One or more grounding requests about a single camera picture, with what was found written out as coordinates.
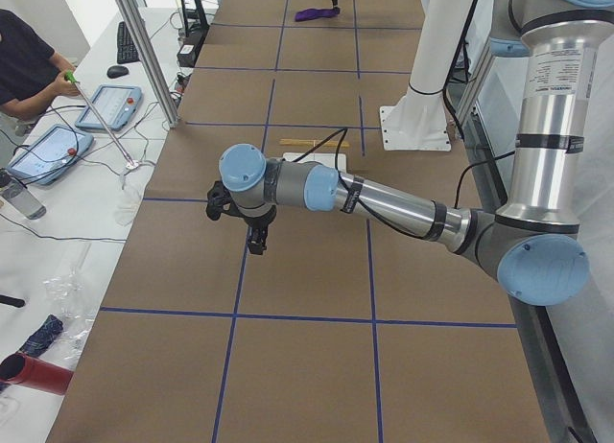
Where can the purple cloth towel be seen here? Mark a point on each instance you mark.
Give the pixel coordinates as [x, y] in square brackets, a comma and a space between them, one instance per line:
[313, 14]

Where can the wooden rack rod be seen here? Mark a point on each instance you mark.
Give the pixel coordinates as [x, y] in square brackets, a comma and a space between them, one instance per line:
[311, 143]

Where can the black electronics box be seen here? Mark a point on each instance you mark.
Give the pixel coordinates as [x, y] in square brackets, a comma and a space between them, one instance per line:
[189, 50]

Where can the blue teach pendant tablet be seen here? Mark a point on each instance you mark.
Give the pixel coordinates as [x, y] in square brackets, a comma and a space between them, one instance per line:
[116, 103]

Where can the crumpled clear plastic bag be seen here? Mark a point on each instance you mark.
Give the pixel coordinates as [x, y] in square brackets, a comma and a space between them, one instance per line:
[67, 291]

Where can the black keyboard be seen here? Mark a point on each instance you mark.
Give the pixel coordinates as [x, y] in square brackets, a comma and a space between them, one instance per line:
[126, 49]

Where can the black computer mouse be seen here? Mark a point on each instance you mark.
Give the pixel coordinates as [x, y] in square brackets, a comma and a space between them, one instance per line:
[117, 71]

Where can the clear water bottle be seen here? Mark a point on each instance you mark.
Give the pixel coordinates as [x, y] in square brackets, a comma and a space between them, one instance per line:
[17, 195]

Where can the red cylinder tube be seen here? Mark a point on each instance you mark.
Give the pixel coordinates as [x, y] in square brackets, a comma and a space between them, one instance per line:
[20, 369]

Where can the person in black shirt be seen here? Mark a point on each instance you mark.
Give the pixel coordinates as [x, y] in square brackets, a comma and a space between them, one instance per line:
[32, 71]

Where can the white rack base plate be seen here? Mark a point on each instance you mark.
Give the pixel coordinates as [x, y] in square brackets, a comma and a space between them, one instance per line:
[327, 159]

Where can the green handled grabber stick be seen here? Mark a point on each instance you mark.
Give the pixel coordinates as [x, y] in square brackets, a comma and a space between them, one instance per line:
[131, 164]

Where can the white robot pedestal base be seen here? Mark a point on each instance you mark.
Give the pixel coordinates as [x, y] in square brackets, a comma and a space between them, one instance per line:
[418, 121]

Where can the aluminium frame post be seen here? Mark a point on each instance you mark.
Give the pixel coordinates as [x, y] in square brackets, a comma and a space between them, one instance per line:
[131, 14]

